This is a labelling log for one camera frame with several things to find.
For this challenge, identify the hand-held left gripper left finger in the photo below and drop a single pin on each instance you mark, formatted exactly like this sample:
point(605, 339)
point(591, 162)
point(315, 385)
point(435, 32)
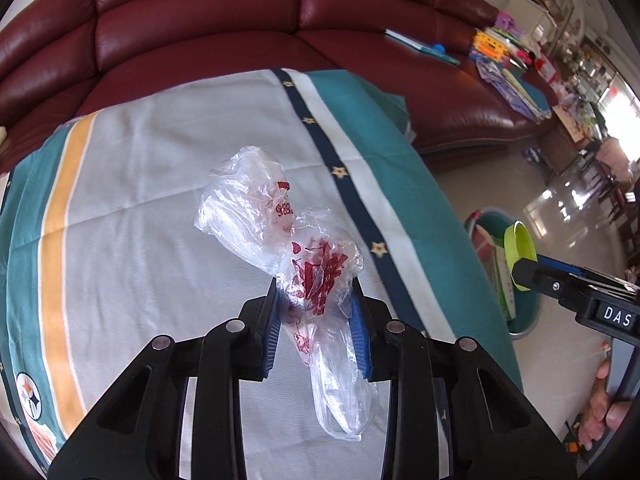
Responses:
point(270, 340)

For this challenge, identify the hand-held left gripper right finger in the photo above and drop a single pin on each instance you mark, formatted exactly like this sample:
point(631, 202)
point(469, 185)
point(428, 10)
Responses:
point(360, 340)

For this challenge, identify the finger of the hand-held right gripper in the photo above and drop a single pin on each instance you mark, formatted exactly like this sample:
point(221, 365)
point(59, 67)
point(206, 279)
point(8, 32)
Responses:
point(560, 263)
point(535, 275)

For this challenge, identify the lime green round lid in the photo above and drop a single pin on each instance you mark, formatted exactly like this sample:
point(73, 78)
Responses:
point(520, 242)

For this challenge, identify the teal plastic bin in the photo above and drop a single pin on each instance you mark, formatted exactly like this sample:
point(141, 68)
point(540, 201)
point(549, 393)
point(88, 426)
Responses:
point(525, 316)

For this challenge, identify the clear plastic bag red print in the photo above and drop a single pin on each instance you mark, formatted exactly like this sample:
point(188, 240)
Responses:
point(310, 270)

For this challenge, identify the person's right hand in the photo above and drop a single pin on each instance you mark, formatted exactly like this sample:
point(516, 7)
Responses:
point(597, 410)

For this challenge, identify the wooden cabinet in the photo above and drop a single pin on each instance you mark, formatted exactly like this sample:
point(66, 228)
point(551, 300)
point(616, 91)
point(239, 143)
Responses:
point(567, 145)

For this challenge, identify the teal striped printed blanket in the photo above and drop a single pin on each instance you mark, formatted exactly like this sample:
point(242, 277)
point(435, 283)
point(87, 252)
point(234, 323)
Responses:
point(150, 185)

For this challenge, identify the pile of colourful toys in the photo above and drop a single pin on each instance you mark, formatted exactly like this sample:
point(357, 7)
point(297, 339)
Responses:
point(510, 70)

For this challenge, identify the teal book on sofa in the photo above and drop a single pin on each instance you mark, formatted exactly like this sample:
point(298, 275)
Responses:
point(420, 46)

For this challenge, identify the dark red leather sofa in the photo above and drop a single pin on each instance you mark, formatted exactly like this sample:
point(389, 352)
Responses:
point(200, 20)

